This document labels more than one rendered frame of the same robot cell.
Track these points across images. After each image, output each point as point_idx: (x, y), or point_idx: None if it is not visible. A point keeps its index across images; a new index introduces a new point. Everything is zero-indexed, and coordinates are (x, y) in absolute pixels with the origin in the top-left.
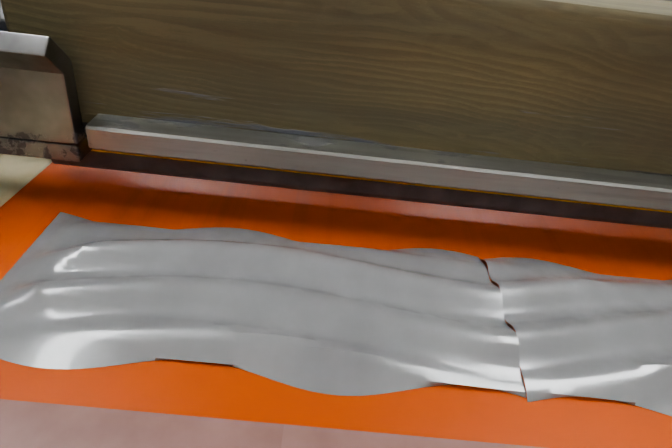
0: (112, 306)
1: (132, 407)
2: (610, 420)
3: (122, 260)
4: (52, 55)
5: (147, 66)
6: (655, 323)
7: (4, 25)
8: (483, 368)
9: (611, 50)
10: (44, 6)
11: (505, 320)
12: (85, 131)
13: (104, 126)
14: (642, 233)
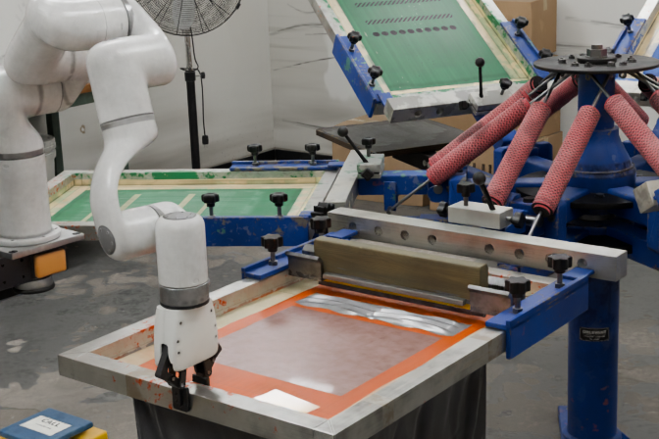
0: (317, 301)
1: (314, 310)
2: (379, 321)
3: (322, 297)
4: (319, 260)
5: (334, 263)
6: (403, 315)
7: None
8: (366, 315)
9: (408, 263)
10: (320, 251)
11: None
12: None
13: (326, 273)
14: (440, 311)
